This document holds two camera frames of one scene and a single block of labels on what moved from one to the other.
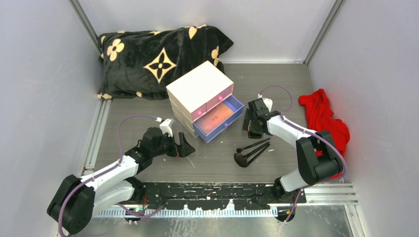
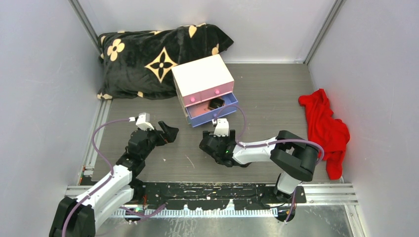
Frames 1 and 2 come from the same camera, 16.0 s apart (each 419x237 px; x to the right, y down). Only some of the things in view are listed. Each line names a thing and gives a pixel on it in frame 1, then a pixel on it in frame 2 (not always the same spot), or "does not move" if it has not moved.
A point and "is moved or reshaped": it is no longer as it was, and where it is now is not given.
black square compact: x=255 y=134 to x=215 y=103
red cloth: x=321 y=118 does not move
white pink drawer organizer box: x=202 y=100 is moved or reshaped
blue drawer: x=237 y=107 is moved or reshaped
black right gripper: x=248 y=117 to x=231 y=138
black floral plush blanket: x=140 y=63 does not move
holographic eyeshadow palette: x=214 y=119 to x=197 y=109
